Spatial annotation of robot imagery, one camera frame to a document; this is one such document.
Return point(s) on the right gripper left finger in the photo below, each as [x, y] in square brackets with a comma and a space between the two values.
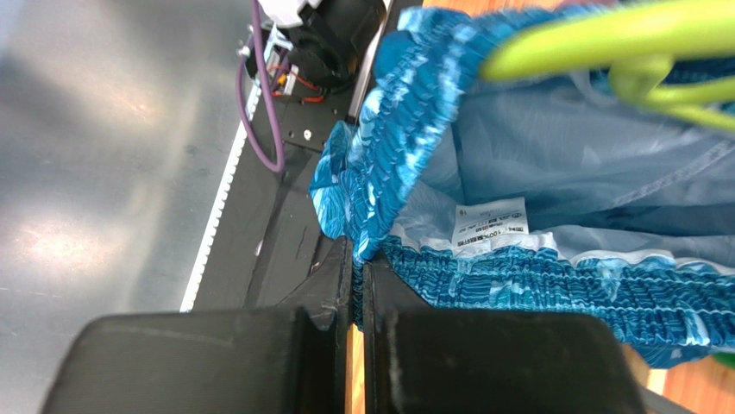
[289, 357]

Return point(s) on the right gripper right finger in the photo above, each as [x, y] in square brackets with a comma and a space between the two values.
[420, 359]

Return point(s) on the blue patterned shorts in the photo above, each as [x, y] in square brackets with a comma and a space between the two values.
[546, 194]

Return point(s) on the green plastic hanger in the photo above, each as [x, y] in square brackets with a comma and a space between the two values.
[640, 46]

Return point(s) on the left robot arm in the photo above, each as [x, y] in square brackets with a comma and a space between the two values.
[329, 38]

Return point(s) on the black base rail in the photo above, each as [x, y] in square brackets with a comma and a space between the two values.
[262, 239]

